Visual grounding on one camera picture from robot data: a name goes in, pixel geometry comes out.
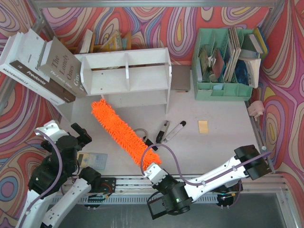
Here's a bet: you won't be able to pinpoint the orange microfiber duster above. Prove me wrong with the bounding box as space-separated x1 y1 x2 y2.
91 99 162 169

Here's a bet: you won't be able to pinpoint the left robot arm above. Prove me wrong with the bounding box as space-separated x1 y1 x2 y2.
17 120 101 228

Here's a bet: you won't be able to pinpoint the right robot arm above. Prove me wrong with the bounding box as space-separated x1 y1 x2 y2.
141 145 271 219

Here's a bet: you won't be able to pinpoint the white wooden bookshelf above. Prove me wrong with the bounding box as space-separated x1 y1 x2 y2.
76 47 172 113

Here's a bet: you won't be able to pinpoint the brown book Fredonia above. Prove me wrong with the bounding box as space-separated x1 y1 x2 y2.
10 60 76 103

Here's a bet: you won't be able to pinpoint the black T-shaped plastic part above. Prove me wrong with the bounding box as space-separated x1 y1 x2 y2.
145 139 158 151

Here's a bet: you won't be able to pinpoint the black white stapler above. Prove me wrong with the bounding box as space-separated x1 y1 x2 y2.
155 120 170 144

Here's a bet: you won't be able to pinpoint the white marker black cap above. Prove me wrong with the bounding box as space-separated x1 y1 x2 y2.
164 121 186 143

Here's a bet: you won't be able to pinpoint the yellow sticky note pad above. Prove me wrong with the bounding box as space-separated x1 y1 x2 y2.
198 120 209 133

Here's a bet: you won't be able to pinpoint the grey book The Lonely Ones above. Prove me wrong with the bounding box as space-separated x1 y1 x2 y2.
38 37 87 98

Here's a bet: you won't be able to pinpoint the white book Mademoiselle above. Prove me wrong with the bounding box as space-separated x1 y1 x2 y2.
0 29 66 105

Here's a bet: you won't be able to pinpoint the wooden rack with books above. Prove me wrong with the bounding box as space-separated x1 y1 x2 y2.
74 30 132 54

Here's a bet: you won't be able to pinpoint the grey notebook with pencil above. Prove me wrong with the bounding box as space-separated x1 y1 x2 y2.
171 65 190 91

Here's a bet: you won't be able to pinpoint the pink piggy figurine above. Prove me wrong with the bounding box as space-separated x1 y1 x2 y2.
247 100 265 121

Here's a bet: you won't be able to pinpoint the mint green desk organizer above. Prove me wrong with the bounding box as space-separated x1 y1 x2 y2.
191 27 252 101

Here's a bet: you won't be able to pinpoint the white paperback book stack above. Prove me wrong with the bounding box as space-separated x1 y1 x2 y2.
235 56 261 88

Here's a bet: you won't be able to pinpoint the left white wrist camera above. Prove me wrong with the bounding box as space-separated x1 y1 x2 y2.
34 120 68 143

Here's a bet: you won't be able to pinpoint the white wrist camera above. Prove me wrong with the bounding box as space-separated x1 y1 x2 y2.
144 163 168 185
34 120 68 143

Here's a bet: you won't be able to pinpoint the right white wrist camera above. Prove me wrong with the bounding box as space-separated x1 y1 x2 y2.
144 163 168 185

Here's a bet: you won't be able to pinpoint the clear tape ring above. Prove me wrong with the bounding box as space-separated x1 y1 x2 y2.
134 128 149 141

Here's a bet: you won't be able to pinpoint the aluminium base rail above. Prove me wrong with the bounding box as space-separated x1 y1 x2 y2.
28 175 289 207

